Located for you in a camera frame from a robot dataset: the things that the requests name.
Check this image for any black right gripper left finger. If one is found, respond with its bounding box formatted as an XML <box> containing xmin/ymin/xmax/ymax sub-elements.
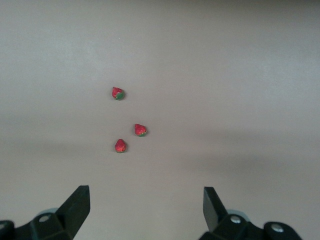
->
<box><xmin>0</xmin><ymin>185</ymin><xmax>91</xmax><ymax>240</ymax></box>

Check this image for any red strawberry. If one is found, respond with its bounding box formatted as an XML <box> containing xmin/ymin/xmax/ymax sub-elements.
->
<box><xmin>114</xmin><ymin>138</ymin><xmax>128</xmax><ymax>154</ymax></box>
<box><xmin>111</xmin><ymin>86</ymin><xmax>126</xmax><ymax>101</ymax></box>
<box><xmin>134</xmin><ymin>123</ymin><xmax>148</xmax><ymax>138</ymax></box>

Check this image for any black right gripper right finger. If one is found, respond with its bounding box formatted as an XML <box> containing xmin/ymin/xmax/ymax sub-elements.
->
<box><xmin>198</xmin><ymin>186</ymin><xmax>304</xmax><ymax>240</ymax></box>

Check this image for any brown table cover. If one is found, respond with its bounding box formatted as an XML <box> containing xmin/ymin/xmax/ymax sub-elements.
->
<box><xmin>0</xmin><ymin>0</ymin><xmax>320</xmax><ymax>240</ymax></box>

